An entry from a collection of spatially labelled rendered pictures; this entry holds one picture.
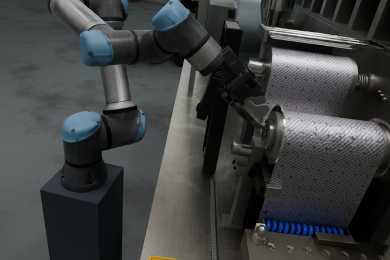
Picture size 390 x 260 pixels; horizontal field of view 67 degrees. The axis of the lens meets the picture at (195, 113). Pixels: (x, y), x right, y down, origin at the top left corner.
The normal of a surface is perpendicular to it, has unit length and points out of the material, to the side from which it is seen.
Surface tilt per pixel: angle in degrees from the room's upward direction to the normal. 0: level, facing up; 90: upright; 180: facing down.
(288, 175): 90
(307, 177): 90
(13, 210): 0
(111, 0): 68
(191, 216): 0
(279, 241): 0
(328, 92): 92
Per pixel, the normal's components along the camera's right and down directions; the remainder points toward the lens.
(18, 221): 0.12, -0.88
